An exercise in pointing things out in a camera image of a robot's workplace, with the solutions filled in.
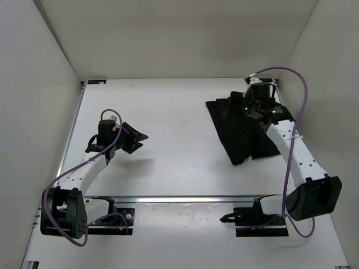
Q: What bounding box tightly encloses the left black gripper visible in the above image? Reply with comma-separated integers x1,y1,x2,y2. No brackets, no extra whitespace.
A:
113,120,149,154

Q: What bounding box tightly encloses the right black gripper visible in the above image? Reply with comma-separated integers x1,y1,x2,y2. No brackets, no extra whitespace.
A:
223,92,258,123

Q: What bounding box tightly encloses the black pleated skirt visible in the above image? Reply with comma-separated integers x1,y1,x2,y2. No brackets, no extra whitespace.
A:
205,97,280,165

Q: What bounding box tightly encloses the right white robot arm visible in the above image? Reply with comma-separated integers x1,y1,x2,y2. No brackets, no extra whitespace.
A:
223,78,342,225

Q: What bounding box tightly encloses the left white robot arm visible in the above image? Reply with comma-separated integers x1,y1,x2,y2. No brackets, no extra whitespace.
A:
40,117,148,245

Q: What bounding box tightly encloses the left blue corner label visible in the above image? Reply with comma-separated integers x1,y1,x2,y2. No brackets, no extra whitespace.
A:
87,80,107,85

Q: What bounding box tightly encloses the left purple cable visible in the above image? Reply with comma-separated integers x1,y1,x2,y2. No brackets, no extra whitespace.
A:
44,109,130,247

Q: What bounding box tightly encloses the purple cable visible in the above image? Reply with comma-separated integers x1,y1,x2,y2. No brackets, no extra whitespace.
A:
44,109,130,247
235,67,315,238

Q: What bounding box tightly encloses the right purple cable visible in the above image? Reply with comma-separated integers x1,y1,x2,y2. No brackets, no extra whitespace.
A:
235,67,315,238

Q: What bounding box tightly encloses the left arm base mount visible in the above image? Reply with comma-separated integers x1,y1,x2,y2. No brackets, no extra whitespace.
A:
88,197,135,236

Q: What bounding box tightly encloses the aluminium front rail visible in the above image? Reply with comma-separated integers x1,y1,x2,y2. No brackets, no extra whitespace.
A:
113,196,264,203

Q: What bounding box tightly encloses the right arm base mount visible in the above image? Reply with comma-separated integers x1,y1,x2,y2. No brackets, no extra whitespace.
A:
219,197,289,238

